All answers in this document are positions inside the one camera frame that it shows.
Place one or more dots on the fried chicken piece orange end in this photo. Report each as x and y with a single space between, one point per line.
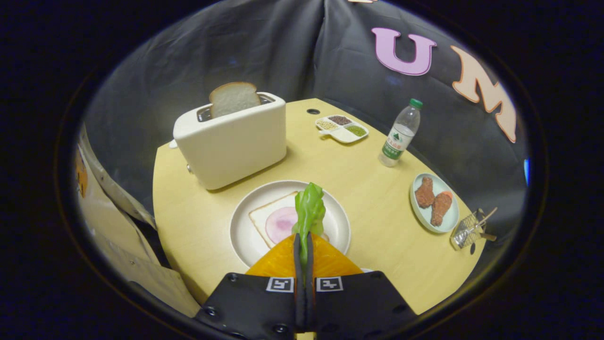
441 210

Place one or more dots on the beige round plate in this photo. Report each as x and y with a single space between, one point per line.
243 236

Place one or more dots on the white divided seasoning tray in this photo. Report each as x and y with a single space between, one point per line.
342 134

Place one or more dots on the beige cardboard panel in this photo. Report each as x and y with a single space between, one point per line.
141 274

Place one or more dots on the bread slice under ham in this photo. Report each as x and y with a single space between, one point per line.
264 215

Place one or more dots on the light blue plate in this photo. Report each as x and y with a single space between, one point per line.
450 219

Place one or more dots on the brown fried chicken piece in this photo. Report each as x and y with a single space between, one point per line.
424 193

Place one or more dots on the green lettuce leaf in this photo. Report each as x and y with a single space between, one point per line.
309 210

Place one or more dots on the plain white bread slice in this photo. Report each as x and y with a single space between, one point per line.
233 98

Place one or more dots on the white toaster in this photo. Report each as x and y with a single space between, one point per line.
231 146

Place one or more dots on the pink ham slice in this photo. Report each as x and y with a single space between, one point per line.
281 224

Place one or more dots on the clear plastic water bottle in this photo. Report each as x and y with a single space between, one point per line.
398 137

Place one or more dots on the wooden stick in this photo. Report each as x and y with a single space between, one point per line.
490 236
488 215

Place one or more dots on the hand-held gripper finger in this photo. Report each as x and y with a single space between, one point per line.
298 293
310 293

